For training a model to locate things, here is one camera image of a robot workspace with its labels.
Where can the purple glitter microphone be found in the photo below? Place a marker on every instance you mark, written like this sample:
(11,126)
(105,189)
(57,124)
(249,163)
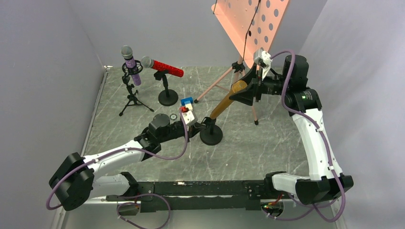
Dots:
(133,66)

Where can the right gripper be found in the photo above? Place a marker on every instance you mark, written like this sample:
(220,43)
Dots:
(257,89)

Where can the pink music stand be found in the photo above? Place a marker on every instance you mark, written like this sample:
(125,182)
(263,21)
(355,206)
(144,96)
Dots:
(251,25)

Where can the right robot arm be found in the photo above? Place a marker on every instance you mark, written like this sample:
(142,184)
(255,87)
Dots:
(326,180)

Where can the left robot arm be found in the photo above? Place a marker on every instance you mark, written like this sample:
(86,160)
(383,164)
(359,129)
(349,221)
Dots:
(80,178)

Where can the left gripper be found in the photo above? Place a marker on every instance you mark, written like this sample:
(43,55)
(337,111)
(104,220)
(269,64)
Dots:
(196,128)

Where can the red glitter microphone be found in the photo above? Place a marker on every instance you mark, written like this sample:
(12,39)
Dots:
(148,62)

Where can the gold microphone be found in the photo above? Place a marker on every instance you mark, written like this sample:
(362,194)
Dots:
(226,101)

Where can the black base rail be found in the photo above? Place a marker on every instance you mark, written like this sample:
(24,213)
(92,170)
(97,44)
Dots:
(198,195)

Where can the black round-base mic stand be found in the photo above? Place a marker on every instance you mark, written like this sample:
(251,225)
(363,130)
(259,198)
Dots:
(167,97)

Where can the black tripod shock-mount stand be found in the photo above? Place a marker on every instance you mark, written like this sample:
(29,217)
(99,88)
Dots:
(132,95)

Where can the blue white toy block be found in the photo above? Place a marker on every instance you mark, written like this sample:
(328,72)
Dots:
(186,103)

